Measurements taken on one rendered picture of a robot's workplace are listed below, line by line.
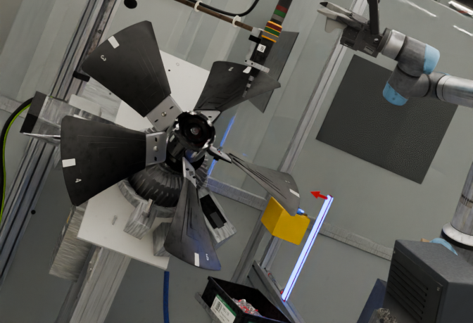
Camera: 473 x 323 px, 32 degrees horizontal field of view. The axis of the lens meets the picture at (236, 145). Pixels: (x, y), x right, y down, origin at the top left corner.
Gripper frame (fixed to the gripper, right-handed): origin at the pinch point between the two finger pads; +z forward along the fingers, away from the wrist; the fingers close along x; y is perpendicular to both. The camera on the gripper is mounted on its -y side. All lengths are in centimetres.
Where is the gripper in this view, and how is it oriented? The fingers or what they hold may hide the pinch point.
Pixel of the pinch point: (322, 5)
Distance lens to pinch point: 231.7
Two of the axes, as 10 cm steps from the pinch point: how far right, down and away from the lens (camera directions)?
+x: 1.8, -3.7, 9.1
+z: -9.1, -4.1, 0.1
